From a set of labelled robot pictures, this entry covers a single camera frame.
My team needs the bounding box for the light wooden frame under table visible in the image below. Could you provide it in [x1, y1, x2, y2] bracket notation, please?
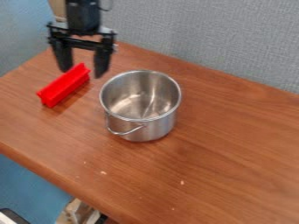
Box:
[55, 199, 108, 224]

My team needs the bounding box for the black and white device corner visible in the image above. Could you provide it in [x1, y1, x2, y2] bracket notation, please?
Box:
[0, 208, 31, 224]

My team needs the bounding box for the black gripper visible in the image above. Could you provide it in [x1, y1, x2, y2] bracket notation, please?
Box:
[47, 22, 118, 78]

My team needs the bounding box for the red plastic block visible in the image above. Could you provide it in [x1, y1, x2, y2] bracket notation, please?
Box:
[36, 63, 91, 108]

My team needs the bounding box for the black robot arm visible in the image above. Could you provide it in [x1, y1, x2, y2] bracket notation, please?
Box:
[47, 0, 118, 78]

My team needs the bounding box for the stainless steel pot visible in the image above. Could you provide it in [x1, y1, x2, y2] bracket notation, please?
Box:
[99, 70, 183, 142]

